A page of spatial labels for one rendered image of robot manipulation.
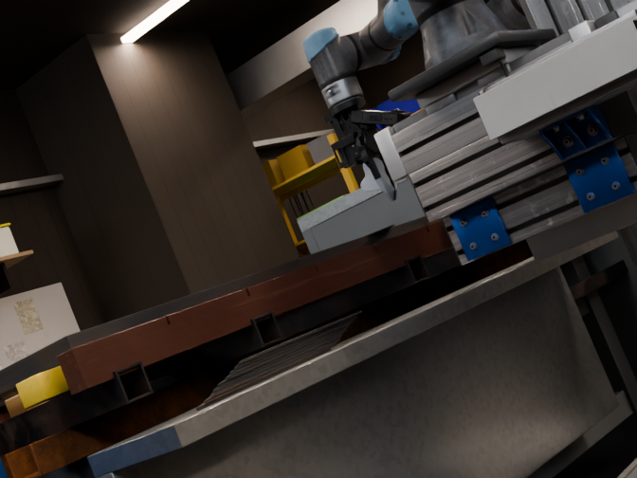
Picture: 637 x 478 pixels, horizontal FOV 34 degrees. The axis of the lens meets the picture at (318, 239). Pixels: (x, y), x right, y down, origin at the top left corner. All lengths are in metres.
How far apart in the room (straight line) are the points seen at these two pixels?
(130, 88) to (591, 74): 8.45
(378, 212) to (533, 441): 1.18
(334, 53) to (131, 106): 7.69
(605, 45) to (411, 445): 0.77
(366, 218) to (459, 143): 1.42
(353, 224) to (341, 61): 1.18
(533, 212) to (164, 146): 8.14
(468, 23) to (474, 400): 0.71
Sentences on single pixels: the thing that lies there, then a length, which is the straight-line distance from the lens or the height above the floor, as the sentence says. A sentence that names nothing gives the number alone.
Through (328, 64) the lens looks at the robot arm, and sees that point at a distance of 2.09.
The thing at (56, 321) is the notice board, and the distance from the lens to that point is 9.79.
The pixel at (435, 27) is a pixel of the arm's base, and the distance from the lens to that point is 1.79.
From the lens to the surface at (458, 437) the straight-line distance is 1.98.
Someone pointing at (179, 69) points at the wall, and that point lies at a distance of 10.40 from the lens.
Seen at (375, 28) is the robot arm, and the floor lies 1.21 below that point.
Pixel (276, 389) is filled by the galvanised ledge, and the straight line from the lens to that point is 1.45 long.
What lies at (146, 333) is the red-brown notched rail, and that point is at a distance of 1.60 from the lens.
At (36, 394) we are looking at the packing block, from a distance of 1.59.
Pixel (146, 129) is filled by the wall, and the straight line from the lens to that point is 9.73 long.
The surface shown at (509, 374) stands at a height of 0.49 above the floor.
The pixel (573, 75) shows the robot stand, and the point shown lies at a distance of 1.55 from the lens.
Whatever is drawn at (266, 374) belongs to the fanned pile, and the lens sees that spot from 1.55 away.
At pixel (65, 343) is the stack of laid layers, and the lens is 1.58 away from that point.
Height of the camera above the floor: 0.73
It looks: 4 degrees up
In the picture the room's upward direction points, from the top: 23 degrees counter-clockwise
